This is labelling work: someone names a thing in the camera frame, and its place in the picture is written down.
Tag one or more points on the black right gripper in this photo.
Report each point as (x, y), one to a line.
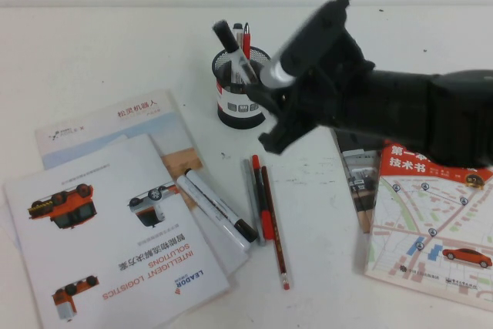
(331, 98)

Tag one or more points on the white marker black cap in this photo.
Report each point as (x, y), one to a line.
(233, 49)
(219, 202)

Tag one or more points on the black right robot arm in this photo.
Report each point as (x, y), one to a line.
(435, 113)

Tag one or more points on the black mesh pen holder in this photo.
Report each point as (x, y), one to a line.
(237, 101)

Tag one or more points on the red pen silver tip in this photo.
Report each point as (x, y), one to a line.
(246, 42)

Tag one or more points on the red and black pen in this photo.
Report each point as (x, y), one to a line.
(262, 198)

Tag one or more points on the grey pen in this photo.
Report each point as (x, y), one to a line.
(252, 205)

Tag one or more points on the black and white pen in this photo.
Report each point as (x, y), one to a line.
(237, 32)

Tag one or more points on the brochure with dark photo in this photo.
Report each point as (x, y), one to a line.
(358, 182)

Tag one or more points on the dark red pencil with eraser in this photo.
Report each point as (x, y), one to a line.
(275, 229)

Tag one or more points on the white paper sheet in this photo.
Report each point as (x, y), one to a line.
(235, 261)

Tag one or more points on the AgileX brochure blue and tan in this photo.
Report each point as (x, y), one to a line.
(115, 125)

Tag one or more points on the map cover book orange car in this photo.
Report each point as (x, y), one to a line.
(427, 225)

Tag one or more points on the LEADOR logistics brochure white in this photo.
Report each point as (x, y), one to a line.
(111, 229)

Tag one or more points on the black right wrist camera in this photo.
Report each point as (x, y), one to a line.
(308, 40)

